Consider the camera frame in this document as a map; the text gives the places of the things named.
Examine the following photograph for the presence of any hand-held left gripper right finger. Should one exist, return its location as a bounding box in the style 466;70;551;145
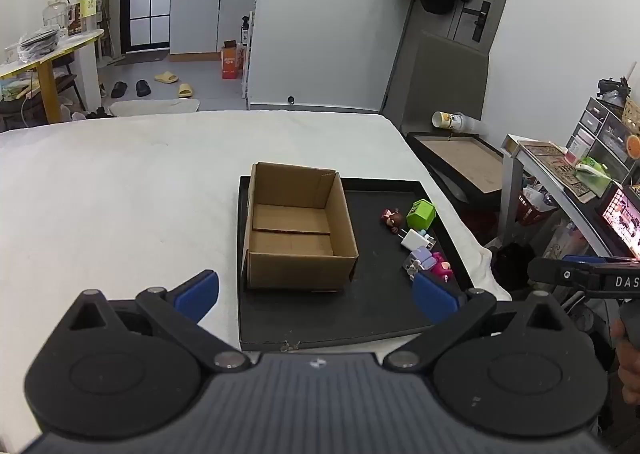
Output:
384;272;577;371

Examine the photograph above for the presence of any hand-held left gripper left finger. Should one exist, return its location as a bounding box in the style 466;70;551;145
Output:
66;270;252;374

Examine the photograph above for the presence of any pink toy figure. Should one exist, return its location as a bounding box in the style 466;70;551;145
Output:
429;252;455;280

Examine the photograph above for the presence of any lavender toy figure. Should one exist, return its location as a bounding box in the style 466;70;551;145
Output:
403;245;438;280

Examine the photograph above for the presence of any white plug charger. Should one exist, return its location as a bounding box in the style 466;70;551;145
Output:
400;228;432;252

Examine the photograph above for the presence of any black tray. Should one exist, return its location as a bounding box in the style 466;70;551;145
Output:
237;176;475;353

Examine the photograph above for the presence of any green toy block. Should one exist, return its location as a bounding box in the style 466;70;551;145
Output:
406;199;437;231

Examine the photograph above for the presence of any brown-haired girl figurine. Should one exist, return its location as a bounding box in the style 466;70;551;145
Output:
381;207;406;234

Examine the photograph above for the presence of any brown cardboard box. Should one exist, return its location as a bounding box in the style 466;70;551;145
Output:
242;161;360;292

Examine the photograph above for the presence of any person's right hand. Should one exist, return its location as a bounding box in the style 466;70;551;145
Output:
611;318;640;406

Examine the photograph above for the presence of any lit tablet screen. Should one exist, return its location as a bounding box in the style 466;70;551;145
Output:
595;183;640;260

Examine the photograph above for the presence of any red basket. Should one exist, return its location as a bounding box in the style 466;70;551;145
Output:
515;189;556;225

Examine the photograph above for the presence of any green tissue box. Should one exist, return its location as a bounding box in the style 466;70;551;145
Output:
574;157;613;197

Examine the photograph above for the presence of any brown patterned board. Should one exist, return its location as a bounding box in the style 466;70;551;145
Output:
517;141;596;197

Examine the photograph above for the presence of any white side table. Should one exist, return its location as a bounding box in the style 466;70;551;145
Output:
500;134;621;260

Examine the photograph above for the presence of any grey drawer organizer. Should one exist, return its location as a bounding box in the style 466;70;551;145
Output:
565;97;640;185

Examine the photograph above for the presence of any paper cup on its side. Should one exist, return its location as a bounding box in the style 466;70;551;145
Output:
432;110;488;134

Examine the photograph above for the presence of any white floor mat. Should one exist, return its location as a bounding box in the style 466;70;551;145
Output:
108;98;201;117

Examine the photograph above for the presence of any grey door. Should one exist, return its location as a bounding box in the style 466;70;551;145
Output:
382;0;523;135

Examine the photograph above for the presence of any orange carton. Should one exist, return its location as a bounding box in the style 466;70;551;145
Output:
220;41;246;80

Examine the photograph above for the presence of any yellow-legged side table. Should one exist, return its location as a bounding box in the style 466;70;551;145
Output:
0;28;106;125

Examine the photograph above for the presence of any black door lock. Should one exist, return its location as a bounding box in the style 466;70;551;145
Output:
462;0;492;42

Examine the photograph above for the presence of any white kitchen cabinet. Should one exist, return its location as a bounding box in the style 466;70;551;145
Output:
169;0;258;55

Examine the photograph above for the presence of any stack of wrapped plates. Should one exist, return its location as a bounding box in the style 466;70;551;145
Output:
17;28;63;60

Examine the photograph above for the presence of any glass jar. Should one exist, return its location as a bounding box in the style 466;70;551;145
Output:
42;0;69;30

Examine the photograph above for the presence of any black picture frame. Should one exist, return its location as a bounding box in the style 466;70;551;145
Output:
406;131;508;207

